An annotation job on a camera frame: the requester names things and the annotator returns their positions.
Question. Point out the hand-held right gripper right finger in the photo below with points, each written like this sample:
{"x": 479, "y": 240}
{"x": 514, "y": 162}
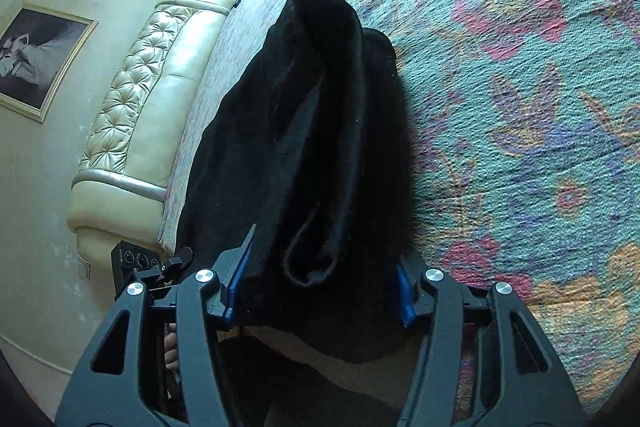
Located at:
{"x": 405, "y": 294}

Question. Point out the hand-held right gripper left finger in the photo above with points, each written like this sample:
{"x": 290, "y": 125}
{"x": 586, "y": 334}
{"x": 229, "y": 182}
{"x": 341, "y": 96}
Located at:
{"x": 234, "y": 279}

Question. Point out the black pants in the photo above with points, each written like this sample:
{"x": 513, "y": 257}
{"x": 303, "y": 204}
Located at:
{"x": 300, "y": 132}

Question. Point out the person's left hand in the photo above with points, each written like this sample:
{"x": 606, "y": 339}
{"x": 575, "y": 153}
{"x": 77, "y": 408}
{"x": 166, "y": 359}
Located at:
{"x": 171, "y": 347}

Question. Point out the cream tufted leather headboard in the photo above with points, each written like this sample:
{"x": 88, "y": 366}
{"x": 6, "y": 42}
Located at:
{"x": 150, "y": 107}

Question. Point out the floral bedspread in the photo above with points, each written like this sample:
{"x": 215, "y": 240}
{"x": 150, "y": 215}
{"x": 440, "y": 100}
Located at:
{"x": 500, "y": 107}

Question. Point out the gold framed wall picture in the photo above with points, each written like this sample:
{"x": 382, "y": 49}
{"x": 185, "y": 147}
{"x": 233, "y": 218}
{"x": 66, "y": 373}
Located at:
{"x": 40, "y": 57}

